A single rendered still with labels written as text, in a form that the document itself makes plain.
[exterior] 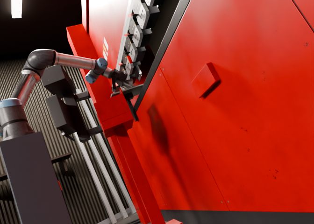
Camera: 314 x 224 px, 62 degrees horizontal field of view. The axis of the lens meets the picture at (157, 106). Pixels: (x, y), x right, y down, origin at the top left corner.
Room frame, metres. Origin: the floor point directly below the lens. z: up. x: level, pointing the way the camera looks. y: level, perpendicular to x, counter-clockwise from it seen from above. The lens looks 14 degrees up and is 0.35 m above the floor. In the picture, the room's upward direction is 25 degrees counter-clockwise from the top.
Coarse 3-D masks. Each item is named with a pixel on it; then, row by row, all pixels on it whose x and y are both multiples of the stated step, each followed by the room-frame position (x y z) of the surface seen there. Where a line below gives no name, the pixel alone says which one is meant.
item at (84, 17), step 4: (84, 0) 2.25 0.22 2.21; (88, 0) 2.22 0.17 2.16; (84, 4) 2.30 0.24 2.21; (88, 4) 2.27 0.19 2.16; (84, 8) 2.37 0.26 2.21; (88, 8) 2.32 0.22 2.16; (84, 12) 2.42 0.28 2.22; (88, 12) 2.38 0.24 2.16; (84, 16) 2.49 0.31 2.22; (88, 16) 2.44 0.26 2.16; (84, 20) 2.55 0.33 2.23; (88, 20) 2.49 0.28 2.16; (84, 24) 2.63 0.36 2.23; (88, 24) 2.56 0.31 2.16; (88, 28) 2.63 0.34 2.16; (88, 32) 2.70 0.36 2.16
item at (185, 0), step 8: (184, 0) 0.81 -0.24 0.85; (176, 8) 0.87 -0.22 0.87; (184, 8) 0.83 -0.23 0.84; (176, 16) 0.90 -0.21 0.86; (176, 24) 0.92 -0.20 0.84; (168, 32) 0.99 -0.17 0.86; (168, 40) 1.02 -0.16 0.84; (160, 48) 1.11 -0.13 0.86; (160, 56) 1.15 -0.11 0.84; (152, 64) 1.26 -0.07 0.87; (152, 72) 1.30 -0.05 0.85; (144, 88) 1.50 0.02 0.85; (136, 104) 1.76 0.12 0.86
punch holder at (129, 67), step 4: (124, 52) 1.89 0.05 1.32; (124, 56) 1.92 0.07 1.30; (124, 60) 1.95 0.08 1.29; (128, 64) 1.90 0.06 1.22; (132, 64) 1.87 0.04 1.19; (136, 64) 1.88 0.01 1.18; (140, 64) 1.90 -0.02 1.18; (128, 68) 1.93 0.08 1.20; (132, 68) 1.90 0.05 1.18; (128, 72) 1.97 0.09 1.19; (132, 72) 1.97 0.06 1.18
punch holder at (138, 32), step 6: (132, 18) 1.49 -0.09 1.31; (132, 24) 1.53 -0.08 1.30; (138, 24) 1.50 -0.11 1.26; (132, 30) 1.57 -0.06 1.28; (138, 30) 1.49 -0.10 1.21; (144, 30) 1.51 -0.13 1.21; (150, 30) 1.52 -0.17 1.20; (132, 36) 1.61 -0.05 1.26; (138, 36) 1.52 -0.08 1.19; (144, 36) 1.52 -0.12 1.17; (150, 36) 1.56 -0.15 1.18; (138, 42) 1.56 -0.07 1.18; (144, 42) 1.60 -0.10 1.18
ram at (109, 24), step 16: (96, 0) 1.99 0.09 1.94; (112, 0) 1.67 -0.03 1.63; (96, 16) 2.17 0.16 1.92; (112, 16) 1.80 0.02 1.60; (96, 32) 2.38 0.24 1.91; (112, 32) 1.95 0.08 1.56; (128, 32) 1.68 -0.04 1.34; (96, 48) 2.63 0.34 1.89; (112, 48) 2.12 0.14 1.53; (112, 64) 2.32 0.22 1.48
